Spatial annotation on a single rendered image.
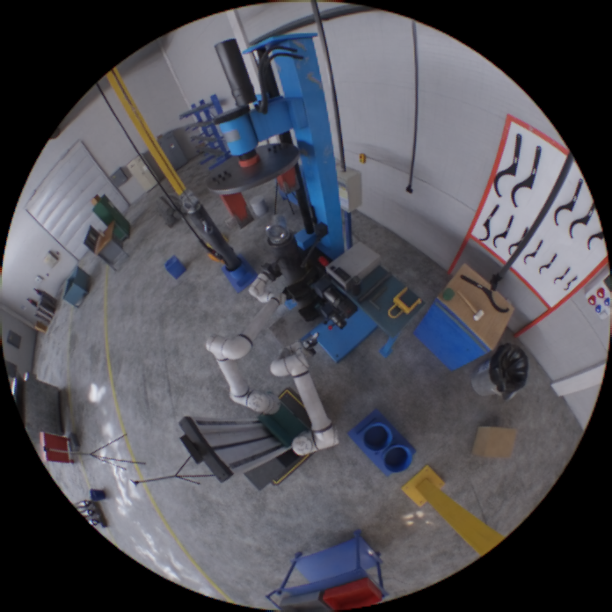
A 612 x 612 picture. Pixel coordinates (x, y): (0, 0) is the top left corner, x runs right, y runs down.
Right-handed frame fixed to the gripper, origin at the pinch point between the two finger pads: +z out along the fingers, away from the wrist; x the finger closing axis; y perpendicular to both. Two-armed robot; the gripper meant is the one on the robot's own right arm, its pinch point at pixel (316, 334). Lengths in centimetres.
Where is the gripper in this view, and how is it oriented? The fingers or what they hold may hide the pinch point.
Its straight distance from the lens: 184.4
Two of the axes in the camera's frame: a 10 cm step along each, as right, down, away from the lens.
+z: 4.7, -7.6, -4.4
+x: 6.4, -0.5, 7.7
